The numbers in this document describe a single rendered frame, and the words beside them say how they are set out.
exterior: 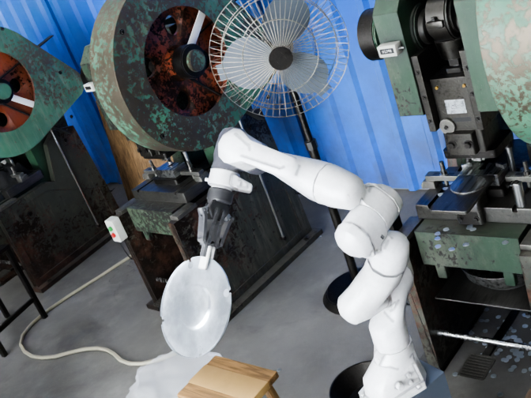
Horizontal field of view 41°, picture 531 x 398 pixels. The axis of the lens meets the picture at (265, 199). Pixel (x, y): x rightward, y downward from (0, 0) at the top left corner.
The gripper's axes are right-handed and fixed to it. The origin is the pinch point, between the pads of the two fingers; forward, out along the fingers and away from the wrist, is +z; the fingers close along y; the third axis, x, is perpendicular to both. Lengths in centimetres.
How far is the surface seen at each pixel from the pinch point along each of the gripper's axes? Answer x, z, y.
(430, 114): 24, -65, -66
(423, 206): 13, -38, -89
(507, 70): 68, -63, -29
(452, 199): 30, -39, -78
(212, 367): -55, 38, -66
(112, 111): -112, -59, -30
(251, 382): -32, 39, -64
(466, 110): 35, -67, -69
